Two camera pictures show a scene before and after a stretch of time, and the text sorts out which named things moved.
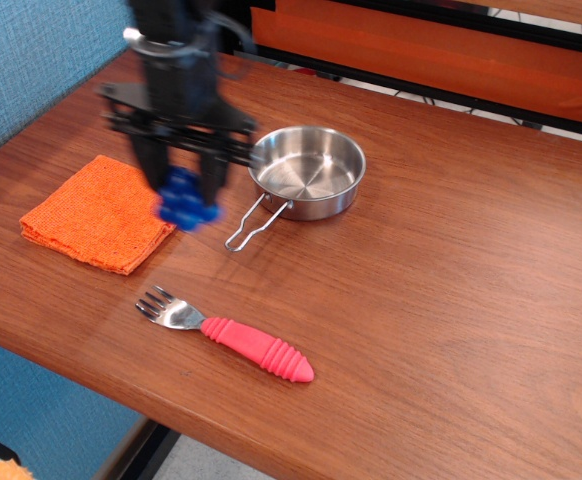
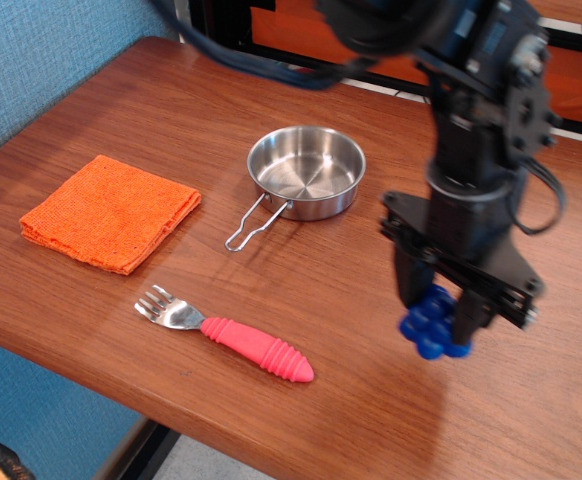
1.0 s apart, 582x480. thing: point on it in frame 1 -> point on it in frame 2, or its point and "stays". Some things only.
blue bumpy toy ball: [182, 201] -> [430, 325]
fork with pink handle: [165, 311] stays
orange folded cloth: [105, 213] stays
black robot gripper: [178, 102] -> [464, 233]
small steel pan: [312, 170] stays
